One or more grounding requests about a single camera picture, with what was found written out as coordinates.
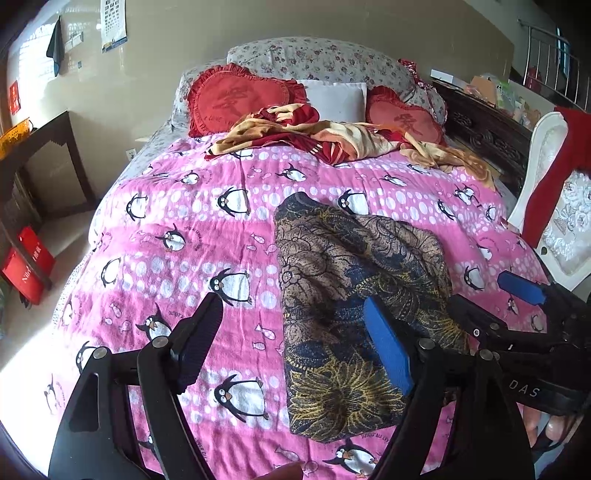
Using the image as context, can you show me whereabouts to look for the dark floral patterned garment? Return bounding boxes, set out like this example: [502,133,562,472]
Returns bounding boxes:
[274,192,468,443]

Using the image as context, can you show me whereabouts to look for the person's right hand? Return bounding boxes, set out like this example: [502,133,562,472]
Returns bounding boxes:
[522,406,583,447]

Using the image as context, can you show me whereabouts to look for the white upholstered chair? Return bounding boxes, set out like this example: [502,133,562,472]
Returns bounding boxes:
[509,111,590,291]

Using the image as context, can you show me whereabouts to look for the red cloth on chair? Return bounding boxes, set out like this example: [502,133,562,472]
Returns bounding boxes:
[522,106,591,248]

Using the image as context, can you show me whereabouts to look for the dark carved wooden headboard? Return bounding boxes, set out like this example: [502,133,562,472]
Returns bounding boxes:
[432,80,532,196]

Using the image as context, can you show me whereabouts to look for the red gift bag rear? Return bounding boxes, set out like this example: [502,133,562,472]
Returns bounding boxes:
[19,226,55,276]

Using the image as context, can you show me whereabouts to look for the red gift bag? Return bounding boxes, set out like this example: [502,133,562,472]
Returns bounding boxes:
[2,248,44,305]
[19,226,55,276]

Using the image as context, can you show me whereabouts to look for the red gift bag front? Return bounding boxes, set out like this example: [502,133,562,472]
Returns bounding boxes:
[2,248,44,305]

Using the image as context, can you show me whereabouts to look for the pink penguin blanket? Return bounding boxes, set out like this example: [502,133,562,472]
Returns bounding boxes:
[45,138,546,479]

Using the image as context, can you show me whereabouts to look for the dark wooden side table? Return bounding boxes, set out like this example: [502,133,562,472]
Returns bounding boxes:
[0,110,98,292]

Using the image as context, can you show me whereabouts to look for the white plain pillow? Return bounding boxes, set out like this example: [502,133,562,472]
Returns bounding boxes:
[300,80,368,123]

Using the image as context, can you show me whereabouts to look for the red yellow crumpled blanket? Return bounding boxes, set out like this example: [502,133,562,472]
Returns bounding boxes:
[205,103,495,190]

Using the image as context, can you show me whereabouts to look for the yellow plastic basket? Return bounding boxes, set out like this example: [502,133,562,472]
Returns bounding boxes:
[0,118,34,160]

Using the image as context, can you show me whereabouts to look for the floral white pillow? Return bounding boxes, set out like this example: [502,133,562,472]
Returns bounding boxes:
[170,36,448,130]

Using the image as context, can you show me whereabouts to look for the red heart-shaped cushion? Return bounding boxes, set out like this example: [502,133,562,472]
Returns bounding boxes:
[186,63,308,137]

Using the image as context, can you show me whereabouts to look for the wall calendar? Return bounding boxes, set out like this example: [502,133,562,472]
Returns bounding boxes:
[100,0,127,53]

